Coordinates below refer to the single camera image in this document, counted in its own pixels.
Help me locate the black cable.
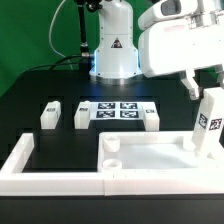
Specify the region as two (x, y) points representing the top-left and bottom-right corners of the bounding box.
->
(13, 54), (92, 84)

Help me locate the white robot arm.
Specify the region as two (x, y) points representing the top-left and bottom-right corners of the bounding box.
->
(90, 0), (224, 100)

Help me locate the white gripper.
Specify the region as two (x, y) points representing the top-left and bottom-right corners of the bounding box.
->
(138, 13), (224, 100)

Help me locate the white cable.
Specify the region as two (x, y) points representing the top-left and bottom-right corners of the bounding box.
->
(48, 0), (75, 71)

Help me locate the white desk top tray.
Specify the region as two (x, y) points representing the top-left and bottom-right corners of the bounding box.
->
(97, 131), (224, 172)

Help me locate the white U-shaped fence frame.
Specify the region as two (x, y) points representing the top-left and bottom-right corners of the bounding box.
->
(0, 133), (224, 196)

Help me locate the fiducial marker sheet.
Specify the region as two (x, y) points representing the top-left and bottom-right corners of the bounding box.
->
(90, 101), (143, 120)

